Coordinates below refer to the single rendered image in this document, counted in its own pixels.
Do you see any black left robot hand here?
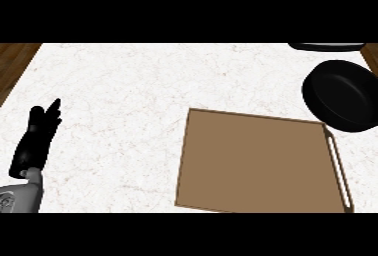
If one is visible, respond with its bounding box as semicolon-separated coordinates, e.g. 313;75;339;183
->
7;97;63;180

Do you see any brown wooden tray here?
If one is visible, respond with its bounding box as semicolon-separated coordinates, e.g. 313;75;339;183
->
172;107;355;214

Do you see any black pot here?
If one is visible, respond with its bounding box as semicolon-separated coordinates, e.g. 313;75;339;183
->
299;59;378;134

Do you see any black flat appliance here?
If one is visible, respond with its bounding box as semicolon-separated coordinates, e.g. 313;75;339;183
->
286;42;367;53

